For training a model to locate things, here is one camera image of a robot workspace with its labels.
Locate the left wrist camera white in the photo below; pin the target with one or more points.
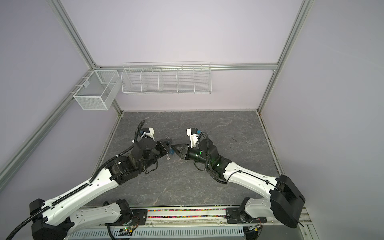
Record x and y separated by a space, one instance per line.
147 133

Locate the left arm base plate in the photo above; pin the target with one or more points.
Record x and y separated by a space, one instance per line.
137 217

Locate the white vented cable duct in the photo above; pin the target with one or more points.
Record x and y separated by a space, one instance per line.
225 232

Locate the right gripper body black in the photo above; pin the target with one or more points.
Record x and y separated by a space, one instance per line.
197 155

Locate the white wire shelf basket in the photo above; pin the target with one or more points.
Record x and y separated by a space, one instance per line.
166 78

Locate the white mesh box basket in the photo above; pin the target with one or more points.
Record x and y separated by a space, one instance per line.
99 90

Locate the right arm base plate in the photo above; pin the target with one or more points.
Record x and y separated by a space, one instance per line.
237 216

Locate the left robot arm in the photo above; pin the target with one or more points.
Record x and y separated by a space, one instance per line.
57 218

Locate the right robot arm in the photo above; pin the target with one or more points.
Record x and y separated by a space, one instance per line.
284 201

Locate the aluminium frame profile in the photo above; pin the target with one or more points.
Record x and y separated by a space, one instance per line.
33 141

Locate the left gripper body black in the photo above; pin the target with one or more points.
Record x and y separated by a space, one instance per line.
160 150

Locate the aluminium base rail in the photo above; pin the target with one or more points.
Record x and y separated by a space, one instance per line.
165 217

